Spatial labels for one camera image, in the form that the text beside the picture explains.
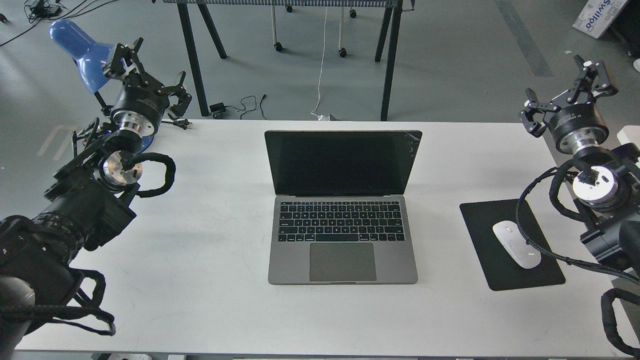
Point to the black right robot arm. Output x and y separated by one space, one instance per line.
597 186

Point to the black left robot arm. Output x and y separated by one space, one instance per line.
89 206

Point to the black mouse pad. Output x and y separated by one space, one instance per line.
499 268

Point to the blue desk lamp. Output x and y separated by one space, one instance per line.
89 56

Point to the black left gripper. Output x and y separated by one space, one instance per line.
141 106

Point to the white cardboard box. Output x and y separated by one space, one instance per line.
597 16

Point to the grey open laptop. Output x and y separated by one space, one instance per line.
340 215

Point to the white computer mouse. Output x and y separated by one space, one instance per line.
513 242

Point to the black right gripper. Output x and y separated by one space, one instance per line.
580 124

